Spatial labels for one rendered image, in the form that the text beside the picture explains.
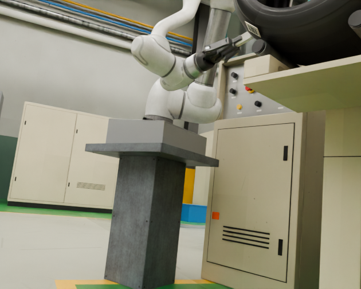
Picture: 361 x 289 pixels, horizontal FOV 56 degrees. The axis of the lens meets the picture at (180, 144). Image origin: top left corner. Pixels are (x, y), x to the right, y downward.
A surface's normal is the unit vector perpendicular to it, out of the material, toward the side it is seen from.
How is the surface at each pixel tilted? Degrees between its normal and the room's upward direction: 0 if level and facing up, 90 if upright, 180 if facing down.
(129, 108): 90
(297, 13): 101
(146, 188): 90
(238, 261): 90
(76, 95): 90
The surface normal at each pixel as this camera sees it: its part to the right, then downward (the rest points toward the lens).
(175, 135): 0.81, 0.00
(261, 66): -0.70, -0.18
